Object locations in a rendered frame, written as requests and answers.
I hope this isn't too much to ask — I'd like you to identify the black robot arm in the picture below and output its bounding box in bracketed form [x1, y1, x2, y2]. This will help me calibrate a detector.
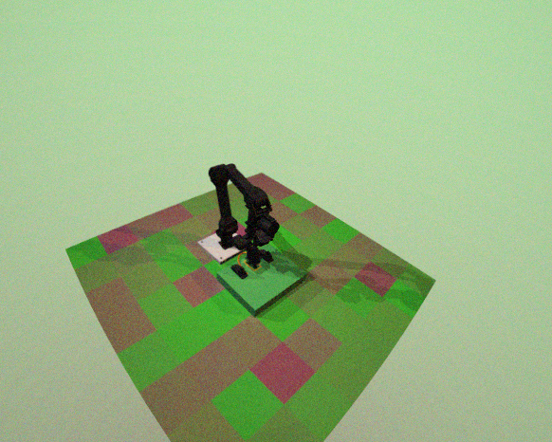
[209, 163, 280, 250]

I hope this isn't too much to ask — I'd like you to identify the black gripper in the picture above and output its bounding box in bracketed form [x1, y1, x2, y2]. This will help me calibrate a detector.
[230, 220, 260, 253]

